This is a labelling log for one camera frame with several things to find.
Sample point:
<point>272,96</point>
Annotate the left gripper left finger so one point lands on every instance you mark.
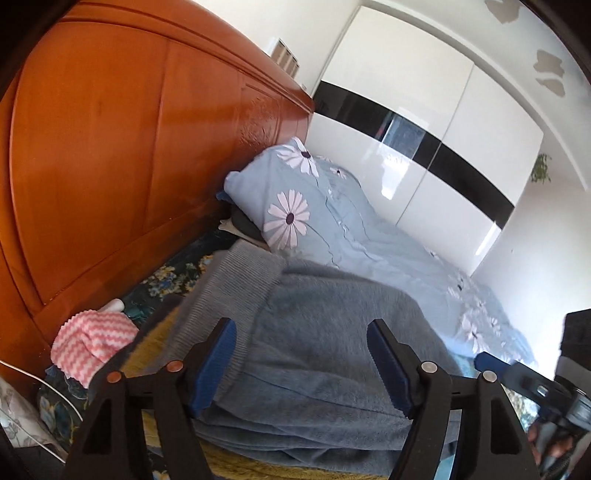
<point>111,443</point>

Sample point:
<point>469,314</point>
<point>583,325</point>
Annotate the grey floral fabric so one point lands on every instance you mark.
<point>22,423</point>

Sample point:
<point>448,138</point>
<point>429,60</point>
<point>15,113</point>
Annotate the grey knitted sweater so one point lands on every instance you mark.
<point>323,359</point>

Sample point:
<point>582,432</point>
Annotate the blue daisy pillow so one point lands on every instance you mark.
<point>296,202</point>

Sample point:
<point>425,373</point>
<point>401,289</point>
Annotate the white black-striped wardrobe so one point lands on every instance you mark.
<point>440,148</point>

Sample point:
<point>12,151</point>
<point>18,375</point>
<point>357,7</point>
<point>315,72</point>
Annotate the light blue floral quilt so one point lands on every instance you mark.
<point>466,315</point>

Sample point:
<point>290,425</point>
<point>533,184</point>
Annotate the teal floral bed blanket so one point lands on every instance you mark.
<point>138,313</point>

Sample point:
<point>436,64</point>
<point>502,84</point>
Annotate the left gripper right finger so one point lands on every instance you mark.
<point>491,441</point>

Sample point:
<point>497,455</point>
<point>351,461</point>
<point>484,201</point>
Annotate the right hand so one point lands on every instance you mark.
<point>551,449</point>

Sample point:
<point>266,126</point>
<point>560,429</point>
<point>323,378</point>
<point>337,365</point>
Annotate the pink white zigzag cloth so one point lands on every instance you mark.
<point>88,340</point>

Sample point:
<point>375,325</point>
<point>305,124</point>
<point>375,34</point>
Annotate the orange wooden headboard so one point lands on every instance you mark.
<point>119,123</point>

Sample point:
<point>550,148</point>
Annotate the green hanging plant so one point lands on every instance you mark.
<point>540,172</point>

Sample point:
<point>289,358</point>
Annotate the dark navy folded garment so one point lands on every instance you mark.
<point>239,224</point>

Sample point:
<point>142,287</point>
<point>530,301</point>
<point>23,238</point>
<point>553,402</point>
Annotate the beige wall switch panel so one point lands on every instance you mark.
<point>284,58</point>

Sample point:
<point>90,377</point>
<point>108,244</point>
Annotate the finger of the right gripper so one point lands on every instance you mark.
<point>521,379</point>

